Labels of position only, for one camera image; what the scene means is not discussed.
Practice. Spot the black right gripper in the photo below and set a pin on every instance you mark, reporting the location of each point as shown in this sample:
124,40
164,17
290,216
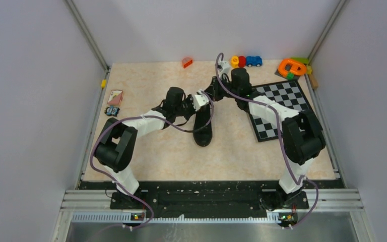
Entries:
212,91

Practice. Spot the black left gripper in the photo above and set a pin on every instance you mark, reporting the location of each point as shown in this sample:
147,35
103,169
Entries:
190,99

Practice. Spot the black canvas sneaker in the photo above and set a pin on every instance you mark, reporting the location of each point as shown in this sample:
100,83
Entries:
204,136

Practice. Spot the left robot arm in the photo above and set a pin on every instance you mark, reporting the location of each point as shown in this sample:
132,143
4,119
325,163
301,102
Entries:
115,146

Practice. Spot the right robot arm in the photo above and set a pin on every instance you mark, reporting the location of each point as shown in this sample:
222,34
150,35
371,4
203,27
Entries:
300,133

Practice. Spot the yellow toy cylinder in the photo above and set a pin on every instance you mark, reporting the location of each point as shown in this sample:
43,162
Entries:
234,61

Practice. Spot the red toy cylinder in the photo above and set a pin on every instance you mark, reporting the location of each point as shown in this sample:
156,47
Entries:
241,61

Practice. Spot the orange toy brick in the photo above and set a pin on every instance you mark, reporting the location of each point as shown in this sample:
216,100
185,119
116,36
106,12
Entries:
186,62

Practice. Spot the blue toy car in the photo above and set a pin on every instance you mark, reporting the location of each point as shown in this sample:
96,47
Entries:
251,61

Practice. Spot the pink tangram puzzle box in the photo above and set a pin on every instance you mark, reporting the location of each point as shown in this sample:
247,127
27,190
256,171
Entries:
115,97

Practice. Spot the small blue toy robot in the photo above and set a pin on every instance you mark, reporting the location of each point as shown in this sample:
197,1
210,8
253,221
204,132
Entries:
112,111

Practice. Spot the green toy block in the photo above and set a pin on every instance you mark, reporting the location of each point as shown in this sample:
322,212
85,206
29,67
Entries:
302,60

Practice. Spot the wooden block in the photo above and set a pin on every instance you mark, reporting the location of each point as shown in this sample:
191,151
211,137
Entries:
313,81

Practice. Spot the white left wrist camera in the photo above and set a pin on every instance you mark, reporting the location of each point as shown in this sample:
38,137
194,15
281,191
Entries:
200,99

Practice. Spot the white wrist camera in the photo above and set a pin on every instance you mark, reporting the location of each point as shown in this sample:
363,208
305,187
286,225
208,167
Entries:
224,67
200,99

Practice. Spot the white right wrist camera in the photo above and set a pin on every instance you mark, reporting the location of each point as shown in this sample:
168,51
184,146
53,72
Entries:
224,67

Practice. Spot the orange plastic ring toy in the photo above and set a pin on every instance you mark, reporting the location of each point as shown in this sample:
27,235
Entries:
290,68

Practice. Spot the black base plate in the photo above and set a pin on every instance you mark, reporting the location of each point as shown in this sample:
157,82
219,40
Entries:
218,199

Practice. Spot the yellow clip on rail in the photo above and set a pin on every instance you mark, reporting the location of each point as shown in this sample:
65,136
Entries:
103,83

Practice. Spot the aluminium frame rail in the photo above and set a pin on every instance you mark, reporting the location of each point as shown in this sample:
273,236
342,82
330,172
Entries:
85,32

